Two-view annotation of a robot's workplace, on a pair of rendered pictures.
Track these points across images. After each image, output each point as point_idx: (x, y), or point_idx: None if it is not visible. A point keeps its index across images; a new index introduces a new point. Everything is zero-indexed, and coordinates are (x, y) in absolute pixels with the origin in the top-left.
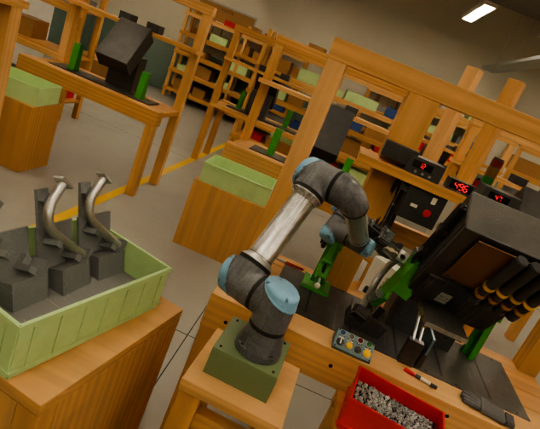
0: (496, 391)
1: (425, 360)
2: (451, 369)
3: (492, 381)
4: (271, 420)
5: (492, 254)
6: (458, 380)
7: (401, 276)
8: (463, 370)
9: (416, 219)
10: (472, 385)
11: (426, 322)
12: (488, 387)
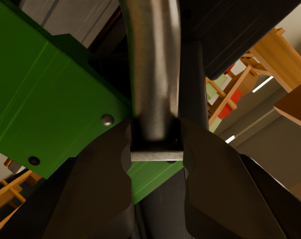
0: (98, 30)
1: (26, 10)
2: (68, 13)
3: (112, 12)
4: None
5: None
6: (60, 33)
7: (48, 169)
8: (89, 6)
9: None
10: (75, 33)
11: (14, 173)
12: (95, 27)
